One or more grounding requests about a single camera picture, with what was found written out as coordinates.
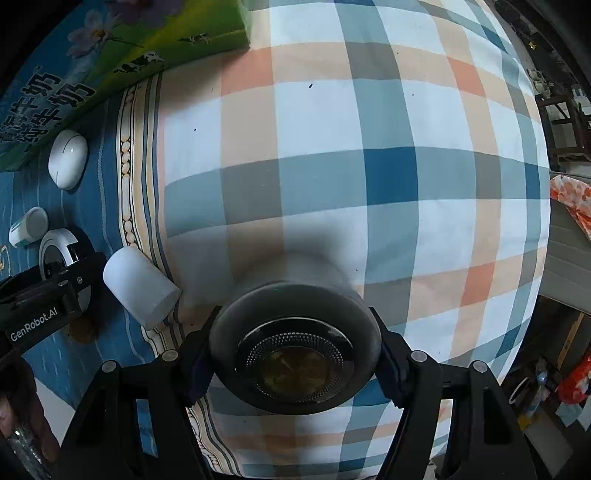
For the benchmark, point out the dark wooden chair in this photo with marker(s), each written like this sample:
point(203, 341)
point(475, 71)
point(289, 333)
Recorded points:
point(565, 124)

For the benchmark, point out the orange floral cloth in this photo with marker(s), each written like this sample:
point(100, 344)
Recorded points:
point(572, 198)

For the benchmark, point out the white tape roll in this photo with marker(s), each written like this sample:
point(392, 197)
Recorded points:
point(56, 237)

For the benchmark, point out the plaid checked blanket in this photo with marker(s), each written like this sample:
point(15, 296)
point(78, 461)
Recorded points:
point(369, 138)

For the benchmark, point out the red plastic bag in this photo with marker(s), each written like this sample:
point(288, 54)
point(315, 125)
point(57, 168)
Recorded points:
point(577, 383)

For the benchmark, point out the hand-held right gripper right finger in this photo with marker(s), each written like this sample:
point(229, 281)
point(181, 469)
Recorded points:
point(392, 371)

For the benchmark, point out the person's left forearm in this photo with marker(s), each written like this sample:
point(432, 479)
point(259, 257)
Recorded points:
point(27, 397)

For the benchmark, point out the white plastic cylinder cup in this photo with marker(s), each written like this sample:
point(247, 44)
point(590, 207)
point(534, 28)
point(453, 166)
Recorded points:
point(138, 286)

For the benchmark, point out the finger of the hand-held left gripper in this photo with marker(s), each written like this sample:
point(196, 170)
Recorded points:
point(87, 270)

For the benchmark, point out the blue striped bed sheet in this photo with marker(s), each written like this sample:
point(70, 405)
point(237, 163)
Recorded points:
point(106, 194)

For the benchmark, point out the dark glass tea tumbler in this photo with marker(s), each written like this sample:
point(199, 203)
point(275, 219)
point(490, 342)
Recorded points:
point(295, 318)

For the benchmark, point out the white computer mouse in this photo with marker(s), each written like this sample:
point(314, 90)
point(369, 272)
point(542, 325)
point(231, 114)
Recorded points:
point(68, 159)

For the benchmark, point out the green blue printed carton box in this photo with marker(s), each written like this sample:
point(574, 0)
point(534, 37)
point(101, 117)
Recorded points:
point(115, 37)

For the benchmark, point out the small white teal-label jar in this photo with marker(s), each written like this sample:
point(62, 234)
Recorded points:
point(32, 224)

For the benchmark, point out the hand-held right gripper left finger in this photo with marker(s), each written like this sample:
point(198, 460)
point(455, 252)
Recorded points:
point(197, 371)

